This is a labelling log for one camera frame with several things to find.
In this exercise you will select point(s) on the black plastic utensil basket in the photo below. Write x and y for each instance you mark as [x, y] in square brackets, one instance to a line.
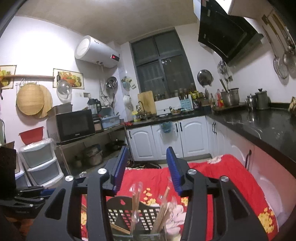
[119, 211]

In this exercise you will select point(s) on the round bamboo tray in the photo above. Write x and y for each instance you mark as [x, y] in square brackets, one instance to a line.
[34, 100]

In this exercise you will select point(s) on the black countertop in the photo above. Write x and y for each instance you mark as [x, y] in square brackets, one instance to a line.
[272, 130]

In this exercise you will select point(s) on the white box on counter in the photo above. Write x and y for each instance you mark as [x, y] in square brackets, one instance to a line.
[163, 106]

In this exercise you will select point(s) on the metal storage shelf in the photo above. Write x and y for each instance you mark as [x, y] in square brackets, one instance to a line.
[84, 154]

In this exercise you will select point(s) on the white cylindrical water heater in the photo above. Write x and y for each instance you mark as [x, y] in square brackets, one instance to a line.
[94, 51]

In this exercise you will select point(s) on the steel kettle pot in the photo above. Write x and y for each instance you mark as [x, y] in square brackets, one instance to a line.
[262, 99]

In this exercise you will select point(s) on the plastic drawer tower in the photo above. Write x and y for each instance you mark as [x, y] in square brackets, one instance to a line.
[40, 163]

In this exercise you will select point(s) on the large steel stockpot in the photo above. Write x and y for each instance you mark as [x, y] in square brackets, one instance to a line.
[231, 97]

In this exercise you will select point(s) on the black range hood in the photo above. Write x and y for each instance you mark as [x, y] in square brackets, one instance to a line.
[231, 37]

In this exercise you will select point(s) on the blue knife block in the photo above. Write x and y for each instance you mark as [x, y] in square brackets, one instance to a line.
[186, 105]

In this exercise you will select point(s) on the red floral tablecloth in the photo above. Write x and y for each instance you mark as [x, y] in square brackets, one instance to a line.
[215, 200]

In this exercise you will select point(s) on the fruit picture on wall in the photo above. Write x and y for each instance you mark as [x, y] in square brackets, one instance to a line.
[75, 79]

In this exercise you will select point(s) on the hanging wire skimmer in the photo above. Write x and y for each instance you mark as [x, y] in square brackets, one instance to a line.
[279, 67]

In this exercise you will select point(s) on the black microwave oven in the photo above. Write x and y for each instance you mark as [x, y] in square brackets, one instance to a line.
[69, 126]

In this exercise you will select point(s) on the dark pot lid on wall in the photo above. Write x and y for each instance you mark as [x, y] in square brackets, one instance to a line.
[204, 77]

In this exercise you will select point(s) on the red plastic basin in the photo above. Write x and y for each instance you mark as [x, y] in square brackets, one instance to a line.
[32, 136]

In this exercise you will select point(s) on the dark kitchen window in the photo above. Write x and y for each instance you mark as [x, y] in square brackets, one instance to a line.
[161, 64]

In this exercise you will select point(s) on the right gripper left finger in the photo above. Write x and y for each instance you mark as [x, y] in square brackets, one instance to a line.
[60, 217]

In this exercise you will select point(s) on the hanging steel ladle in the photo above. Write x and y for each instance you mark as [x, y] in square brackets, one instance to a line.
[288, 51]

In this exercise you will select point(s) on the wooden cutting board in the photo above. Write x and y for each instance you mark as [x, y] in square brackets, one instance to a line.
[147, 100]

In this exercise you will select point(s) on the white lower cabinets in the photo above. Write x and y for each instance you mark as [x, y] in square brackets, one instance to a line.
[201, 136]

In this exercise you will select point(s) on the glass pot lid on wall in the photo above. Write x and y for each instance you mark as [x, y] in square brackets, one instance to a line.
[64, 89]

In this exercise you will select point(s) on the black electric kettle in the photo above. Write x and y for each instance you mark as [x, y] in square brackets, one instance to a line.
[94, 105]

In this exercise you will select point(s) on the steel bowl on wall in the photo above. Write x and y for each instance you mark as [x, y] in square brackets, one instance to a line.
[111, 83]

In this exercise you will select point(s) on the ginger roots pile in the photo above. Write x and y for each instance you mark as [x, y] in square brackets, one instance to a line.
[292, 106]

